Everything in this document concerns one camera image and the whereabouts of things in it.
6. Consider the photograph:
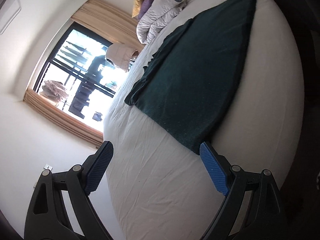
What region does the dark green knit garment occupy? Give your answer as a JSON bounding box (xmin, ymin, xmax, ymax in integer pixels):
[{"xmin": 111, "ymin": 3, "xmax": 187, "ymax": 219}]
[{"xmin": 125, "ymin": 0, "xmax": 257, "ymax": 153}]

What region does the beige curtain near side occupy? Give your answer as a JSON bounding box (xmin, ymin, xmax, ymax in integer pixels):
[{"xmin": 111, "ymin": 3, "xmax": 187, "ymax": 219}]
[{"xmin": 23, "ymin": 88, "xmax": 104, "ymax": 148}]

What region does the beige curtain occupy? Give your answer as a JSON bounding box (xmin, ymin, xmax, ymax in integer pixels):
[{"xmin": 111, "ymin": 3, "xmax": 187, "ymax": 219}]
[
  {"xmin": 71, "ymin": 0, "xmax": 144, "ymax": 51},
  {"xmin": 23, "ymin": 88, "xmax": 104, "ymax": 148}
]

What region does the black framed balcony window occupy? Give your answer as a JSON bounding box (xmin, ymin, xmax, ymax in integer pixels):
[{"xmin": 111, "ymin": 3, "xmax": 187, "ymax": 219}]
[{"xmin": 33, "ymin": 23, "xmax": 127, "ymax": 131}]

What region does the beige curtain far side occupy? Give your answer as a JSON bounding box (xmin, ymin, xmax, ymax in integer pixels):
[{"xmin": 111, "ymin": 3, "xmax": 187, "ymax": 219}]
[{"xmin": 71, "ymin": 0, "xmax": 144, "ymax": 51}]

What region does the yellow pillow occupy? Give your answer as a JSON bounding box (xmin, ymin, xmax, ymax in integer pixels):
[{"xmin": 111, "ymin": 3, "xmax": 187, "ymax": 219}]
[{"xmin": 131, "ymin": 0, "xmax": 144, "ymax": 18}]

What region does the purple pillow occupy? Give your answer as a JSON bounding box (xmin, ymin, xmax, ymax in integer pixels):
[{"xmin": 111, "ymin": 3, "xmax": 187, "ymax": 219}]
[{"xmin": 137, "ymin": 0, "xmax": 154, "ymax": 20}]

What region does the folded grey white duvet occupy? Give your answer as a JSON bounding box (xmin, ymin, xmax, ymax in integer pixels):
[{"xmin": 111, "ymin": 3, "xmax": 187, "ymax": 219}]
[{"xmin": 136, "ymin": 0, "xmax": 186, "ymax": 44}]

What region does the white wall socket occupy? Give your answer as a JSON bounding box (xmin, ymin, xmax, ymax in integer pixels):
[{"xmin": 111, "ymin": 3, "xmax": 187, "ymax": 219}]
[{"xmin": 43, "ymin": 164, "xmax": 53, "ymax": 171}]

